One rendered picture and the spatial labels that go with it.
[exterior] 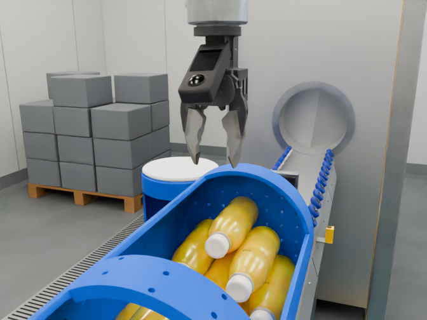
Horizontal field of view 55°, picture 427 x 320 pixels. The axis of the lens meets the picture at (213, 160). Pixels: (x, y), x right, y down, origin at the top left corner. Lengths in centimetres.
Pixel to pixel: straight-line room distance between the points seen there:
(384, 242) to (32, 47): 428
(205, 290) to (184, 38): 511
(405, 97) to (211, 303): 104
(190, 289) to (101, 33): 568
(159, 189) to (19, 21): 374
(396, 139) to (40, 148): 341
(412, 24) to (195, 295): 108
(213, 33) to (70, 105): 331
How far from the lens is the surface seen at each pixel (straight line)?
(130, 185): 370
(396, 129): 136
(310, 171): 184
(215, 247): 69
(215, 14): 59
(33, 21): 507
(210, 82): 54
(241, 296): 66
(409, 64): 134
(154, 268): 45
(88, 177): 393
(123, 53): 590
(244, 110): 60
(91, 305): 64
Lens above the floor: 146
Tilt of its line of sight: 16 degrees down
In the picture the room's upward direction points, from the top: straight up
